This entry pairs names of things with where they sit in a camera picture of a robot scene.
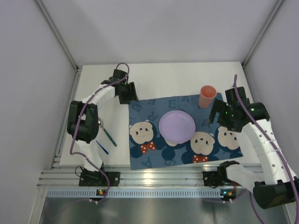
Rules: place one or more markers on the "right aluminium frame post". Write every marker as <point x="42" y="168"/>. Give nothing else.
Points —
<point x="269" y="19"/>

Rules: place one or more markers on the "aluminium frame post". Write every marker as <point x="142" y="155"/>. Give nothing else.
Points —
<point x="269" y="19"/>
<point x="46" y="15"/>

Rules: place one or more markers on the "pink plastic cup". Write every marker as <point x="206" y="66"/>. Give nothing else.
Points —
<point x="206" y="96"/>

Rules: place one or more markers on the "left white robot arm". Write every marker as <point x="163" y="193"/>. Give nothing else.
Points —
<point x="82" y="123"/>

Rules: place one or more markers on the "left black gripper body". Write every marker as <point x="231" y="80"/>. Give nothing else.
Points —
<point x="130" y="92"/>

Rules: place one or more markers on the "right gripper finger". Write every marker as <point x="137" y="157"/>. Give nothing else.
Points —
<point x="224" y="120"/>
<point x="216" y="108"/>

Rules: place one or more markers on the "spoon with green handle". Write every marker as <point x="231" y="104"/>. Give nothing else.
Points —
<point x="101" y="124"/>

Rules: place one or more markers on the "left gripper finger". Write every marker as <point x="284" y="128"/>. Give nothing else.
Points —
<point x="124" y="100"/>
<point x="133" y="93"/>

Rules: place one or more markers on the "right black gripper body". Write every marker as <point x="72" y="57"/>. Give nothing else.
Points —
<point x="219" y="113"/>

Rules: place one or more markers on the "left aluminium frame post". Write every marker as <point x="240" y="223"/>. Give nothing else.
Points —
<point x="46" y="15"/>

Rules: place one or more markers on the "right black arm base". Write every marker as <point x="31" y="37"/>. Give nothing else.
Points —
<point x="217" y="178"/>

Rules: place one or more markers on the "purple plastic plate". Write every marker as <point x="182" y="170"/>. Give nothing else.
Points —
<point x="177" y="126"/>

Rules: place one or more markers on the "aluminium mounting rail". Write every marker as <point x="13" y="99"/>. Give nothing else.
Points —
<point x="64" y="173"/>

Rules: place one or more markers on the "slotted cable duct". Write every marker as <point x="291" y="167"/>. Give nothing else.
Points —
<point x="140" y="193"/>

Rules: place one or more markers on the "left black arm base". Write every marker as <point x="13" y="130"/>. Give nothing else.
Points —
<point x="97" y="179"/>

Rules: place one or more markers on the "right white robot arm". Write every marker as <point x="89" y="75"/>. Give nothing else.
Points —
<point x="278" y="185"/>

